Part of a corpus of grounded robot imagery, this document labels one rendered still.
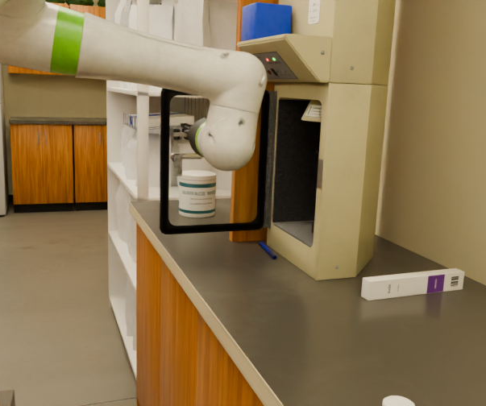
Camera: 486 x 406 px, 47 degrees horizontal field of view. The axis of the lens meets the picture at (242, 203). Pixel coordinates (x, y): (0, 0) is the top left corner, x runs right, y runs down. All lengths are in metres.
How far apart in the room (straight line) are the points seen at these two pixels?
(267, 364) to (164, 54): 0.58
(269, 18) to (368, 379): 0.91
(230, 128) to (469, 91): 0.73
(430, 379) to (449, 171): 0.77
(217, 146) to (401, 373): 0.53
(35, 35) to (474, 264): 1.17
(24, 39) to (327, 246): 0.80
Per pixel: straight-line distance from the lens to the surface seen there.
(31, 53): 1.05
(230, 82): 1.09
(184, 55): 1.08
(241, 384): 1.14
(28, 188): 6.27
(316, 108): 1.43
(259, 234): 1.70
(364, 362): 1.02
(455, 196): 1.62
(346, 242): 1.40
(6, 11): 1.02
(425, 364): 1.05
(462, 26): 1.65
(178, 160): 1.50
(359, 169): 1.37
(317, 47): 1.30
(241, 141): 1.10
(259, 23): 1.47
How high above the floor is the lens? 1.40
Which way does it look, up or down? 12 degrees down
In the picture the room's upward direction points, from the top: 2 degrees clockwise
